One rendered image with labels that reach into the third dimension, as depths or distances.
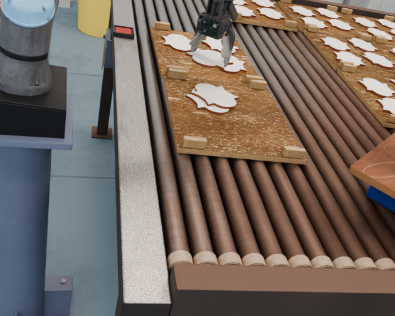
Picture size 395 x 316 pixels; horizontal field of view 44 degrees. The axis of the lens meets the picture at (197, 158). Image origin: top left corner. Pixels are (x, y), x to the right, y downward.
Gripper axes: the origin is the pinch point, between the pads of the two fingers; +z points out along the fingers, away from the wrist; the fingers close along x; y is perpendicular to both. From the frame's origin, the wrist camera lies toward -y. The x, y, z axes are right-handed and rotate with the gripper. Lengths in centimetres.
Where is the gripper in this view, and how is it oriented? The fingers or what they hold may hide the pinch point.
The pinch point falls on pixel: (209, 57)
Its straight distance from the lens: 148.3
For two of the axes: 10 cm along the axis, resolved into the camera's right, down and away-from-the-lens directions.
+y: -4.3, 4.2, -8.0
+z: -2.1, 8.1, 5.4
